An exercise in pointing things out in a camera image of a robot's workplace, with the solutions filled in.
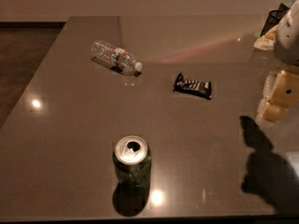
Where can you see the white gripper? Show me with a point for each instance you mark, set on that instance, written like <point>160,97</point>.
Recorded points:
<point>288,37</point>

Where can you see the black rxbar chocolate bar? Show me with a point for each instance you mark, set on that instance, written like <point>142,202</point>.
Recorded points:
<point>194,87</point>

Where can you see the green soda can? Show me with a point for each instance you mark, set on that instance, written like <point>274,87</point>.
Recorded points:
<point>132,162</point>

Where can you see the pale items beside basket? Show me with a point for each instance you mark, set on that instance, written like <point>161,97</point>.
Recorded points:
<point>267,41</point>

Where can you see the black mesh basket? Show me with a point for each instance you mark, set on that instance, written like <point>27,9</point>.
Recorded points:
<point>274,17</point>

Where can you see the clear plastic water bottle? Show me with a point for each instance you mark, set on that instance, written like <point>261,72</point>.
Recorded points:
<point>117,58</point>

